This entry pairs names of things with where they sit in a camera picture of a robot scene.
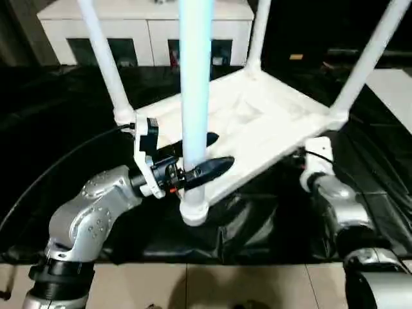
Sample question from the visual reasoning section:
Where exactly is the white plastic table top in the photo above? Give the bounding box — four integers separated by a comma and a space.
130, 66, 351, 227

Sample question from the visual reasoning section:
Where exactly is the white flat board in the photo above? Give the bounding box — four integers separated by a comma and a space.
363, 68, 412, 136

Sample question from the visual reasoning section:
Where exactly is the black work mat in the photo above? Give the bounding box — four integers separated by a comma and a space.
0, 62, 412, 267

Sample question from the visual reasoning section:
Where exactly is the white cabinet with glass doors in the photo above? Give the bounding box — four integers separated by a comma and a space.
37, 0, 254, 68

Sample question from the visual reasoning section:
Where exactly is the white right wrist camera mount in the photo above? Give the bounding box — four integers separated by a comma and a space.
299, 136, 334, 191

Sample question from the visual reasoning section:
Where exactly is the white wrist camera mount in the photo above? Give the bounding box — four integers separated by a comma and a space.
299, 136, 334, 191
132, 114, 165, 200

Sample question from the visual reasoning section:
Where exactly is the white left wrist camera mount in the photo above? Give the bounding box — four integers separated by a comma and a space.
132, 114, 165, 200

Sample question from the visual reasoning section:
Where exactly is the black metal rail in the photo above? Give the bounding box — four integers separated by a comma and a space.
326, 48, 412, 57

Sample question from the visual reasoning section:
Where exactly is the black metal stand frame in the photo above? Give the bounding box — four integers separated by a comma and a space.
0, 268, 16, 297

